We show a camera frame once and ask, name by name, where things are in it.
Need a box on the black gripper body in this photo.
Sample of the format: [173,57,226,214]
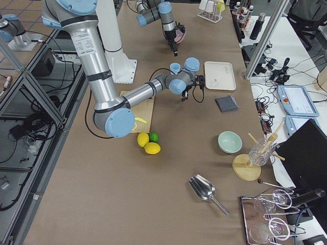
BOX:
[184,82,196,92]
[164,28,177,47]

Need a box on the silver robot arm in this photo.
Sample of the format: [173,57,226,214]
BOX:
[41,1,200,138]
[135,1,178,57]

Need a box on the light blue plastic cup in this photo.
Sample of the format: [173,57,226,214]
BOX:
[170,62,181,75]

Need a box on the white plastic cup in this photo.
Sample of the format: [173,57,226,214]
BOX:
[199,0,207,11]

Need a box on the pink plastic cup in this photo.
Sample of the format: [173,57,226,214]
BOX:
[205,1,215,13]

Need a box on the yellow plastic cup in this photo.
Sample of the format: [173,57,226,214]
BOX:
[217,0,225,12]

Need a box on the wooden cup tree stand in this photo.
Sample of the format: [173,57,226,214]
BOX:
[232,121,285,181]

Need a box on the metal ice scoop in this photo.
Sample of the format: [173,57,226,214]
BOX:
[189,174,229,215]

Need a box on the pink bowl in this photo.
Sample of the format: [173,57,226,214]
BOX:
[174,30,186,44]

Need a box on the cream rabbit tray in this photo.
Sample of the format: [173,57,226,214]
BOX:
[204,61,237,91]

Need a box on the grey folded cloth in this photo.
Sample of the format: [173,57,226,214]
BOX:
[215,95,239,113]

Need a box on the wooden cutting board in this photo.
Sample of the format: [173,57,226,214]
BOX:
[131,98,154,133]

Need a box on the green lime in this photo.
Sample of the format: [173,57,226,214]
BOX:
[149,132,159,142]

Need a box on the yellow plastic knife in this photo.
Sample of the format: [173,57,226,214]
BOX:
[135,117,147,124]

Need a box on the yellow lemon near board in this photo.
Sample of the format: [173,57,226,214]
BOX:
[137,132,150,148]

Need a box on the mint green bowl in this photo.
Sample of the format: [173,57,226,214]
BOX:
[218,131,243,154]

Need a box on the yellow lemon outer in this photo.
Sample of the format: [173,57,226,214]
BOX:
[144,142,161,155]

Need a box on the black water bottle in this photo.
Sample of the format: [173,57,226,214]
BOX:
[249,13,266,40]

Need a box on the clear glass on stand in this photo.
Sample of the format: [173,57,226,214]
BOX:
[248,138,276,166]

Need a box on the metal tray with glasses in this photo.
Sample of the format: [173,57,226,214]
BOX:
[240,189,306,244]

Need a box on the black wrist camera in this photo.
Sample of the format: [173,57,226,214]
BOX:
[175,23,185,39]
[195,75,205,90]

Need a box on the white wire cup rack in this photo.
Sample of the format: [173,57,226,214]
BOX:
[197,0,222,23]

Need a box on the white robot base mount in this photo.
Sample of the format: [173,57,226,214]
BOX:
[96,0,137,84]

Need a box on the aluminium frame post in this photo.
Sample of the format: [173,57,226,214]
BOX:
[244,0,289,80]

